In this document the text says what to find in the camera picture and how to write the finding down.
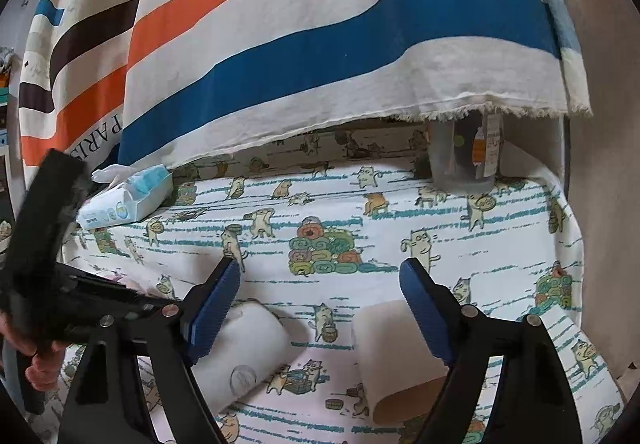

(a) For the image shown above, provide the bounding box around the white mug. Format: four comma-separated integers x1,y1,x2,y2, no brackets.
192,300,291,416

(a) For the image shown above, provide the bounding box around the beige cup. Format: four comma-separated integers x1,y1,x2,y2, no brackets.
352,300,448,426

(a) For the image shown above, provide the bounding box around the person's left hand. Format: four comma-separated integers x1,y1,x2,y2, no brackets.
1,312,68,392

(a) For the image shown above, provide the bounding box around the baby wipes pack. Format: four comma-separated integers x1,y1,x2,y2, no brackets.
76,165,174,230

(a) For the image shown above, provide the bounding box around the cat print bed sheet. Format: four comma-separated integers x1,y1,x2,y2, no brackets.
62,127,625,443

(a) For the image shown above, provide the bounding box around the clear plastic container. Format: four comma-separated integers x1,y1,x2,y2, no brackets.
428,111,502,195

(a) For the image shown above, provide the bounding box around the striped Paris blanket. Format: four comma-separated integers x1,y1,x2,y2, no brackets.
18,0,590,177

